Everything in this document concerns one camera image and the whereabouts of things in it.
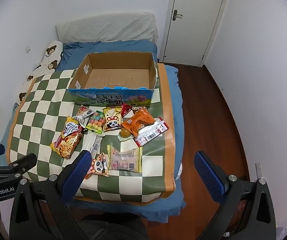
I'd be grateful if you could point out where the red yellow instant noodle packet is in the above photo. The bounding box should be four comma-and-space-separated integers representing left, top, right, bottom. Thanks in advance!
50, 116, 87, 159

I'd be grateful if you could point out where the person's leg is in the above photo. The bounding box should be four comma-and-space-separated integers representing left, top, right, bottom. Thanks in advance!
77, 211, 149, 240

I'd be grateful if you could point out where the yellow panda snack packet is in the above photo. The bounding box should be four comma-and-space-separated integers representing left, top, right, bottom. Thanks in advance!
102, 106, 123, 132

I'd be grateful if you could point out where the white pillow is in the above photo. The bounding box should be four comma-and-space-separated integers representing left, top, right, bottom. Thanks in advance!
56, 12, 159, 43

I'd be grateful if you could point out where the clear white wafer packet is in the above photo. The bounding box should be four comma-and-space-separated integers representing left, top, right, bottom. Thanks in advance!
82, 134, 105, 159

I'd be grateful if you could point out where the cardboard box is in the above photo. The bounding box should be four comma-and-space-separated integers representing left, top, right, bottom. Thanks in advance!
68, 51, 160, 109

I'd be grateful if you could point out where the white door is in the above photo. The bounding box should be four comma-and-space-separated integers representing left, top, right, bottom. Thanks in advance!
158, 0, 227, 67

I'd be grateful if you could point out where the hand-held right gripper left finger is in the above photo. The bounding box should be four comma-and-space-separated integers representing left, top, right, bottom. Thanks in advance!
10, 150, 93, 240

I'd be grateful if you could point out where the red white barcode packet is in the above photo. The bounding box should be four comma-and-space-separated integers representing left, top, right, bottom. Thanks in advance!
134, 116, 170, 147

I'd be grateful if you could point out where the metal door handle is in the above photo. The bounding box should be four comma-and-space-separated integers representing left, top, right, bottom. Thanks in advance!
172, 9, 183, 22

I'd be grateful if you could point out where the small red snack packet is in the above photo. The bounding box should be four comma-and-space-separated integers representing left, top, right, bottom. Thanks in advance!
121, 103, 133, 118

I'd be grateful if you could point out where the yellow clear bread packet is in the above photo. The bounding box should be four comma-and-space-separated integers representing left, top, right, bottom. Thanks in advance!
107, 144, 143, 173

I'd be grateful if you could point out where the orange panda snack packet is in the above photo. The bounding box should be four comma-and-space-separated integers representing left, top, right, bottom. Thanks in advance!
85, 152, 110, 180

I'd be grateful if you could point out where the blue bed sheet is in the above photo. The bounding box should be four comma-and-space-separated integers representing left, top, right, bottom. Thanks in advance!
1, 40, 187, 224

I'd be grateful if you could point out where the yellow jelly cup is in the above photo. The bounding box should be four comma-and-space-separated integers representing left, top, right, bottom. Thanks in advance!
118, 128, 134, 142

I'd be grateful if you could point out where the bear print pillow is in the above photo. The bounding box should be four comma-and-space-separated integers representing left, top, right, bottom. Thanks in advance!
14, 40, 64, 107

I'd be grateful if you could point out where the white cookie packet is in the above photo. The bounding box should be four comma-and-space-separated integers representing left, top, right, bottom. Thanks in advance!
72, 105, 94, 128

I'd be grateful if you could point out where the green white checkered mat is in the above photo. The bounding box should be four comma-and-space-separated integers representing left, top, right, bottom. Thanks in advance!
5, 62, 176, 207

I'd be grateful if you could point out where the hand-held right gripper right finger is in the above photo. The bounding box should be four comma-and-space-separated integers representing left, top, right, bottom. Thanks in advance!
194, 151, 276, 240

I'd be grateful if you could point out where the colourful candy ball packet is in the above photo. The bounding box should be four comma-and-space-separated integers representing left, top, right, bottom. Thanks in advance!
86, 110, 106, 134

